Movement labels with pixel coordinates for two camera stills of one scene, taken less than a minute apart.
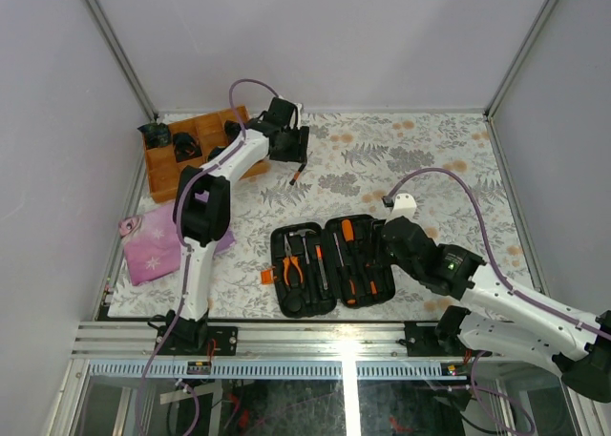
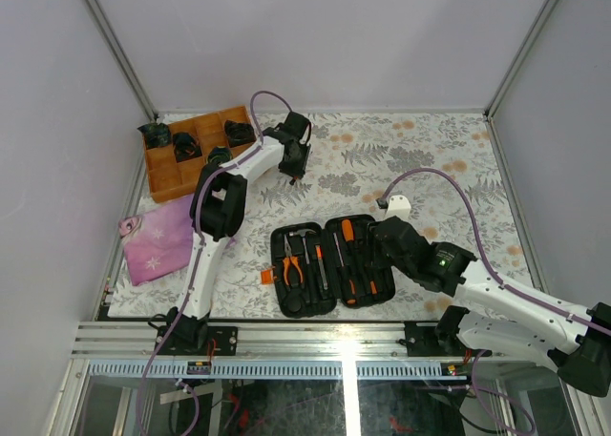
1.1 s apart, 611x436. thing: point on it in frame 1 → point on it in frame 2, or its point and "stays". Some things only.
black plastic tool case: (314, 268) stays
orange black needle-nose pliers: (289, 258) stays
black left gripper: (294, 152) → (294, 169)
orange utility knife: (322, 265) stays
